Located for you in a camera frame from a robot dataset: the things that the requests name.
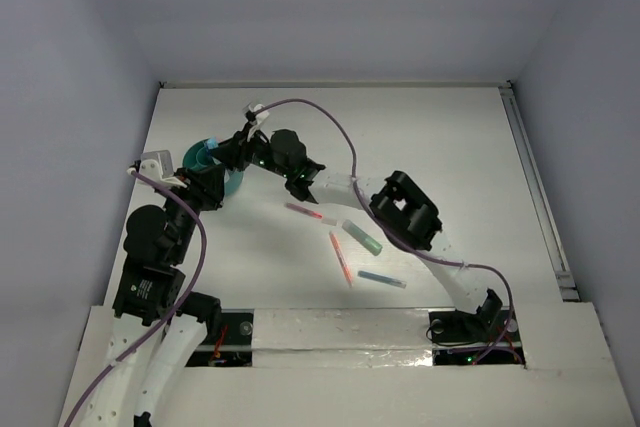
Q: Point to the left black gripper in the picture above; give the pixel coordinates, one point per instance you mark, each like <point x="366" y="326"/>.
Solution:
<point x="209" y="184"/>

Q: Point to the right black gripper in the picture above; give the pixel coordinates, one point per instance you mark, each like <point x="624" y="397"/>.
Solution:
<point x="235" y="150"/>

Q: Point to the green round pen holder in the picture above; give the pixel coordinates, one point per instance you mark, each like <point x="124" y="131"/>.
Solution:
<point x="198" y="157"/>

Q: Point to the pink gel pen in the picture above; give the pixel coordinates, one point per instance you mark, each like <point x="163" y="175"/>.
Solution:
<point x="311" y="213"/>

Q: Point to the green highlighter marker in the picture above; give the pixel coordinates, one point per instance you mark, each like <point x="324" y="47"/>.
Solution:
<point x="363" y="238"/>

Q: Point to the orange red pen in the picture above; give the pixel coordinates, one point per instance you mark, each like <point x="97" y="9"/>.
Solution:
<point x="341" y="259"/>

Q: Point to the blue gel pen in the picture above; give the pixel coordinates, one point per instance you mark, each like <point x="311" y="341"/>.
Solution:
<point x="382" y="279"/>

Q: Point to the blue highlighter marker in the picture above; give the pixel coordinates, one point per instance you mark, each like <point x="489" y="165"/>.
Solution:
<point x="211" y="143"/>

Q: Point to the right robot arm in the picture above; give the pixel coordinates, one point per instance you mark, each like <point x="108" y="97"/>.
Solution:
<point x="407" y="216"/>

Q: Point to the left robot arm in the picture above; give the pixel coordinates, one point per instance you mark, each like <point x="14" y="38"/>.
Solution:
<point x="158" y="318"/>

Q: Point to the white foil front panel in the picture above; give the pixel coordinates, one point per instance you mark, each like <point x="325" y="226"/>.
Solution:
<point x="341" y="338"/>

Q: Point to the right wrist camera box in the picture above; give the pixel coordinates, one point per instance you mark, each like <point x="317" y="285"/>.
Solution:
<point x="255" y="114"/>

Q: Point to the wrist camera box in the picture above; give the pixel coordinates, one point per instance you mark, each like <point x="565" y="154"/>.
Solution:
<point x="255" y="114"/>
<point x="158" y="167"/>

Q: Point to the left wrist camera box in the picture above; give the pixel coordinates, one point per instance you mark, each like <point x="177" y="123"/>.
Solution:
<point x="158" y="167"/>

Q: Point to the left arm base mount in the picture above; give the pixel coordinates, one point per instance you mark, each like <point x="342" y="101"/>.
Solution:
<point x="228" y="342"/>

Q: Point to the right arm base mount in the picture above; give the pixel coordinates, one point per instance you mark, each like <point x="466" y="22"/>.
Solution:
<point x="460" y="339"/>

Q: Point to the metal side rail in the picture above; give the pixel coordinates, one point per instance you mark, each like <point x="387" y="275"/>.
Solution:
<point x="555" y="250"/>

